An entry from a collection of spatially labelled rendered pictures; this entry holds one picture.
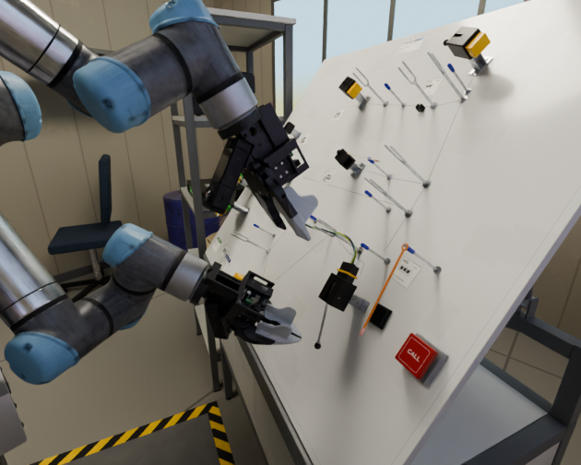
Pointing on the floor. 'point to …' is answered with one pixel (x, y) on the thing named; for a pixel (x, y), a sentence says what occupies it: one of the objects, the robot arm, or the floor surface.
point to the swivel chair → (89, 234)
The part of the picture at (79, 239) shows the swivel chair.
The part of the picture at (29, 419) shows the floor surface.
